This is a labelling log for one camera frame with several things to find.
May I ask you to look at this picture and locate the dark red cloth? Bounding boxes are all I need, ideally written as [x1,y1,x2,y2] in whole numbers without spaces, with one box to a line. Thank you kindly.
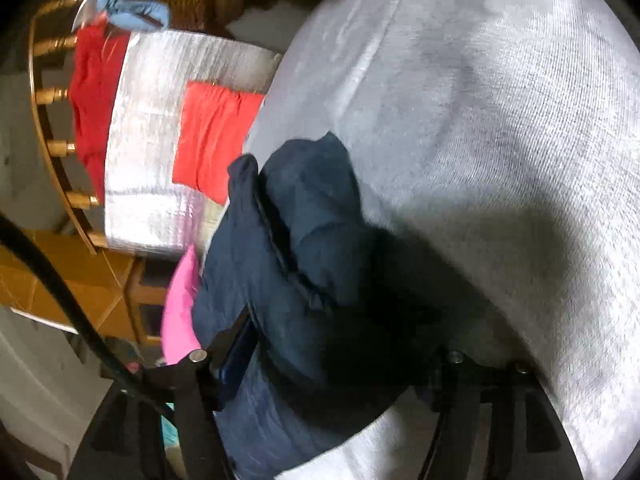
[68,14,132,203]

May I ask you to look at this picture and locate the orange-red folded cloth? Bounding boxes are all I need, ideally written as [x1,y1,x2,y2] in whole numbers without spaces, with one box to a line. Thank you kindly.
[171,81,266,206]

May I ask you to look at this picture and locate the wooden chair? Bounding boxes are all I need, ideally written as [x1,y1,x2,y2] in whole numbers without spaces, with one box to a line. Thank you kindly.
[27,0,112,256]

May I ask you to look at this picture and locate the teal cloth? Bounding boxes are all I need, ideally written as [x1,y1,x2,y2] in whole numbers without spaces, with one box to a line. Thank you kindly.
[159,400,182,448]

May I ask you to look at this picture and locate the navy blue jacket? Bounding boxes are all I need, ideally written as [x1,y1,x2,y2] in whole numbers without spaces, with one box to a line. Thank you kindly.
[191,131,451,480]

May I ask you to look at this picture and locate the pink cloth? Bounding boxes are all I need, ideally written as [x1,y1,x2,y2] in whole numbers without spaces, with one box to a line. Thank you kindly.
[161,245,207,367]

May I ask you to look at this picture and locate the silver foil mat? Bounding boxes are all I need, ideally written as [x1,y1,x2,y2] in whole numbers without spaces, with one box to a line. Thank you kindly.
[103,30,285,256]

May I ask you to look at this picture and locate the wooden stool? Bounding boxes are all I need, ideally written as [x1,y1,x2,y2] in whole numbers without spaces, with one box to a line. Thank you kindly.
[122,257,173,346]

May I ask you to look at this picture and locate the black cable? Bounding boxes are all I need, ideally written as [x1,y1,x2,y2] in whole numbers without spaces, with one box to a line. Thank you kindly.
[0,215,178,418]

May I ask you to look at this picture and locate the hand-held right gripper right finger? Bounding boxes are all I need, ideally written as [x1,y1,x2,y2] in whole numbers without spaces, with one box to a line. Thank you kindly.
[417,347,563,480]

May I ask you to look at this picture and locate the grey bed sheet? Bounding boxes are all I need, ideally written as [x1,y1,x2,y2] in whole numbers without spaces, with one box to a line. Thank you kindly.
[242,0,640,480]

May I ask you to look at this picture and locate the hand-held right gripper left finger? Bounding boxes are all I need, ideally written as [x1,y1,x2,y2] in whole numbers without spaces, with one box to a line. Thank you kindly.
[92,305,261,480]

